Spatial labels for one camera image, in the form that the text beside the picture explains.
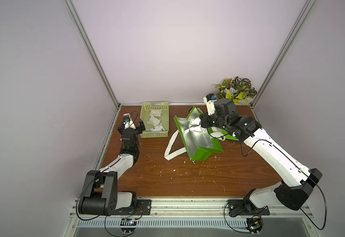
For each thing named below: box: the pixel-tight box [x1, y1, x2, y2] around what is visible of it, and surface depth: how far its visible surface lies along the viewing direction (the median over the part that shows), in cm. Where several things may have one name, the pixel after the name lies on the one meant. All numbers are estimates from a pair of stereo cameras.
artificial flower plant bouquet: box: [215, 76, 258, 106], surface depth 98 cm
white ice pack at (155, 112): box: [149, 109, 163, 118], surface depth 113 cm
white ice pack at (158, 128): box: [149, 123, 166, 132], surface depth 104 cm
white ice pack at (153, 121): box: [146, 115, 162, 127], surface depth 109 cm
